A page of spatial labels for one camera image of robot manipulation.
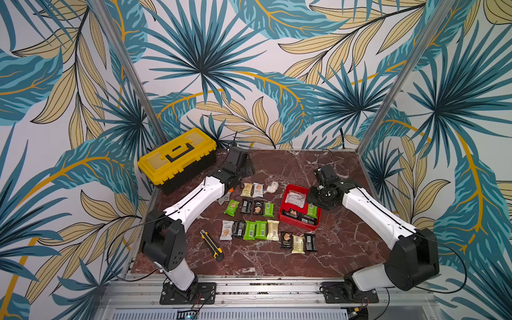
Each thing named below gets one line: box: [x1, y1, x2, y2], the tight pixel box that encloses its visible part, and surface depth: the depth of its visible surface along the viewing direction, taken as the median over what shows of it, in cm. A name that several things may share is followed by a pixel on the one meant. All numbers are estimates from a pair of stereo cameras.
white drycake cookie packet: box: [220, 220, 235, 241], surface depth 90 cm
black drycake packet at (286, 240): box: [280, 231, 294, 250], surface depth 87 cm
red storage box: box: [278, 184, 322, 231], surface depth 94 cm
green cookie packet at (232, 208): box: [224, 199, 240, 218], surface depth 97 cm
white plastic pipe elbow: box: [266, 181, 280, 194], surface depth 102 cm
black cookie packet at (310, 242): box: [304, 233, 318, 252], surface depth 87 cm
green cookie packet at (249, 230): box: [243, 220, 257, 241], surface depth 90 cm
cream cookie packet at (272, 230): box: [266, 219, 280, 242], surface depth 90 cm
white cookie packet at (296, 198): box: [284, 190, 307, 209], surface depth 100 cm
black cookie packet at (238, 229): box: [232, 220, 246, 239], surface depth 90 cm
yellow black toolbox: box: [137, 128, 218, 195], surface depth 95 cm
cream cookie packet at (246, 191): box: [240, 182, 254, 198], surface depth 102 cm
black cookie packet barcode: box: [240, 200, 252, 214], surface depth 97 cm
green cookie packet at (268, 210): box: [262, 202, 274, 218], surface depth 97 cm
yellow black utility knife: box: [199, 229, 225, 262], surface depth 85 cm
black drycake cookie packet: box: [252, 200, 264, 216], surface depth 97 cm
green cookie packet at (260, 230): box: [254, 220, 268, 240], surface depth 90 cm
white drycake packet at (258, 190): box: [252, 182, 264, 198], surface depth 103 cm
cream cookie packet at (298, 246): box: [291, 234, 306, 254], surface depth 85 cm
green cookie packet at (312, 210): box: [306, 203, 318, 219], surface depth 95 cm
